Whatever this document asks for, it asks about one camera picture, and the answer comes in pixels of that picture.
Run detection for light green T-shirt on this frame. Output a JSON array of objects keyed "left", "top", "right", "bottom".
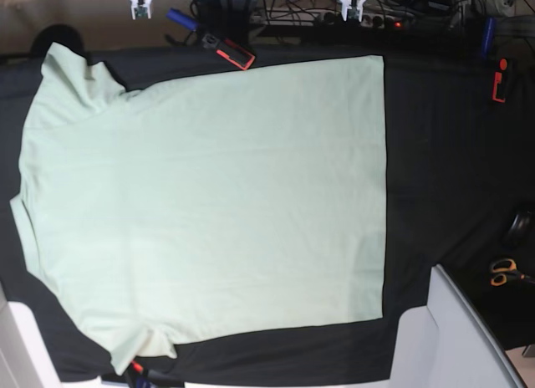
[{"left": 11, "top": 44, "right": 387, "bottom": 372}]

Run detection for white power strip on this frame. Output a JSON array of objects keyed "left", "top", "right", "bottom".
[{"left": 249, "top": 8, "right": 395, "bottom": 28}]

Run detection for black table cloth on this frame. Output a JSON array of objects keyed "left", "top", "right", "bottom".
[{"left": 1, "top": 48, "right": 534, "bottom": 387}]

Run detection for red clamp bottom edge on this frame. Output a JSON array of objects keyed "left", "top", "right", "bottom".
[{"left": 124, "top": 361, "right": 185, "bottom": 388}]

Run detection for white chair right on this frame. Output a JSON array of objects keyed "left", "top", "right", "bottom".
[{"left": 389, "top": 265, "right": 525, "bottom": 388}]

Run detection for white chair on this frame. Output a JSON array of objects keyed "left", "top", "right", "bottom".
[
  {"left": 1, "top": 290, "right": 62, "bottom": 388},
  {"left": 389, "top": 265, "right": 525, "bottom": 388}
]

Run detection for black tape roll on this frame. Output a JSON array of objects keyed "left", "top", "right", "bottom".
[{"left": 502, "top": 209, "right": 534, "bottom": 248}]

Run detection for red and black clamp right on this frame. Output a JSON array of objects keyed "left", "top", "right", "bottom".
[{"left": 492, "top": 58, "right": 512, "bottom": 104}]

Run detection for blue cylinder right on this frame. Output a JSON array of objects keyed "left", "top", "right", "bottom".
[{"left": 481, "top": 17, "right": 497, "bottom": 59}]

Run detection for white chair left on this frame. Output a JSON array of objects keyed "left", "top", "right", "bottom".
[{"left": 1, "top": 290, "right": 62, "bottom": 388}]

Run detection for blue handle clamp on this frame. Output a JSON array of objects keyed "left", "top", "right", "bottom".
[{"left": 166, "top": 8, "right": 198, "bottom": 32}]

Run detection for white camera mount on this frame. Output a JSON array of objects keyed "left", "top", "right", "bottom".
[
  {"left": 325, "top": 0, "right": 370, "bottom": 23},
  {"left": 120, "top": 0, "right": 166, "bottom": 21}
]

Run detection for orange handled scissors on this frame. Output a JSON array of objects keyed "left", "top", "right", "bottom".
[{"left": 490, "top": 258, "right": 534, "bottom": 287}]

